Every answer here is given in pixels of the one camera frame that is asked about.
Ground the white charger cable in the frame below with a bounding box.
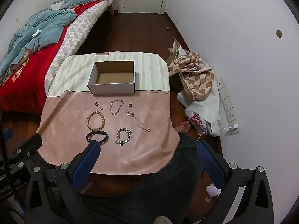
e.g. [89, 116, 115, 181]
[196, 126, 232, 143]

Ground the white power strip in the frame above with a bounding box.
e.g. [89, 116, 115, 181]
[216, 77, 240, 135]

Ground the white plastic bag red print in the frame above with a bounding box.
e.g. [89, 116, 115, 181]
[185, 107, 212, 136]

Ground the striped and pink table cloth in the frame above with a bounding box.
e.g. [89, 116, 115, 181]
[37, 51, 180, 175]

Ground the person's dark fuzzy garment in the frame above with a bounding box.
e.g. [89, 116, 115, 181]
[79, 132, 204, 224]

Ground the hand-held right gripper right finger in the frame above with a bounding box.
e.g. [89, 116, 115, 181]
[197, 140, 274, 224]

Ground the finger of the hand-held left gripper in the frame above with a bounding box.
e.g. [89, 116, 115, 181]
[9, 133, 43, 162]
[3, 128, 14, 143]

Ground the brown checkered cloth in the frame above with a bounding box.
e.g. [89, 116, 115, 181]
[167, 37, 215, 101]

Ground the wooden bead bracelet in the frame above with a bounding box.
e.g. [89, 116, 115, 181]
[86, 111, 106, 131]

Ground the crumpled white tissue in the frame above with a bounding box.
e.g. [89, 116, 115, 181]
[205, 183, 222, 197]

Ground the silver pendant necklace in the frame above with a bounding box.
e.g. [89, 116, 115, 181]
[126, 107, 151, 132]

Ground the white cardboard box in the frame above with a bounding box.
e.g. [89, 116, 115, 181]
[87, 61, 136, 95]

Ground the chunky silver chain bracelet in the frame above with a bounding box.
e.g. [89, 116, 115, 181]
[114, 127, 133, 146]

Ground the wooden bed frame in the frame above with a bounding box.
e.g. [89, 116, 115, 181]
[107, 0, 121, 16]

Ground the bed with red blanket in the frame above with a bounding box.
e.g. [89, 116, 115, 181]
[0, 0, 108, 116]

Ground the blue quilt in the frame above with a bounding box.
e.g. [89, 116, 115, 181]
[0, 0, 115, 80]

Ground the thin silver chain bracelet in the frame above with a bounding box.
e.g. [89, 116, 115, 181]
[109, 99, 124, 115]

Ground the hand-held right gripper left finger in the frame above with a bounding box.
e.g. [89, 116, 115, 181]
[24, 140, 101, 224]

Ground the checkered bed sheet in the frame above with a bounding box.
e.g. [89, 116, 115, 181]
[44, 1, 115, 98]

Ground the person's foot in red slipper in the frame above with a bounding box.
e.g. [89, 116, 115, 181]
[174, 122, 192, 134]

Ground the black band bracelet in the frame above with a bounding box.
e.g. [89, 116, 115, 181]
[86, 131, 109, 145]

